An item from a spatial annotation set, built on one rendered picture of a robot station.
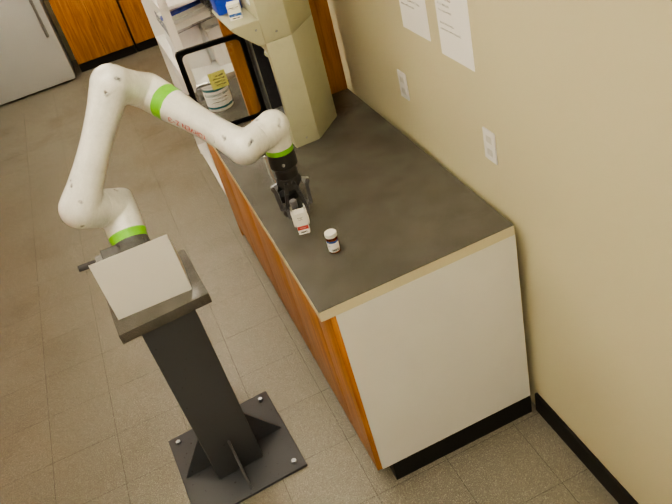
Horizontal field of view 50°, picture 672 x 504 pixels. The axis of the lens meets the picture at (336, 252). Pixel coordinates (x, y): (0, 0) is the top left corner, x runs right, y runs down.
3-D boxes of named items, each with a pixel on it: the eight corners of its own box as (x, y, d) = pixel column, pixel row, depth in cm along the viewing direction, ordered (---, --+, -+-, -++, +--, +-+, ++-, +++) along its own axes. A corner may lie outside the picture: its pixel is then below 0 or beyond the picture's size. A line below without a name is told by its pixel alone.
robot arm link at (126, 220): (97, 251, 237) (77, 200, 240) (131, 249, 251) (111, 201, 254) (124, 233, 231) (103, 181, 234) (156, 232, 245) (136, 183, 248)
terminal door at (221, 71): (268, 114, 328) (242, 30, 305) (204, 135, 326) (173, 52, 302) (268, 113, 329) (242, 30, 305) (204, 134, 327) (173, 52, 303)
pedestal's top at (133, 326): (123, 344, 236) (118, 335, 234) (106, 294, 261) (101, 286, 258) (212, 301, 243) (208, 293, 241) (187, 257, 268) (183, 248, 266)
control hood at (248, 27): (243, 24, 305) (236, 1, 299) (266, 44, 279) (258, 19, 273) (218, 33, 303) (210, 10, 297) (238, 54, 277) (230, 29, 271)
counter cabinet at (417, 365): (340, 192, 449) (304, 58, 396) (531, 411, 288) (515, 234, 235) (241, 234, 438) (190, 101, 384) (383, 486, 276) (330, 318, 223)
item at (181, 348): (199, 525, 281) (104, 370, 228) (169, 443, 318) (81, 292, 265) (307, 465, 292) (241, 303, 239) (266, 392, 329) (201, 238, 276)
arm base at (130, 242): (78, 272, 229) (72, 256, 230) (85, 283, 243) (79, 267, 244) (157, 243, 236) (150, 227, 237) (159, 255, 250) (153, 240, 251)
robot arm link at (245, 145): (185, 83, 230) (189, 111, 239) (158, 100, 224) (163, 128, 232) (270, 131, 217) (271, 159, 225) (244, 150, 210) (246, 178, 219)
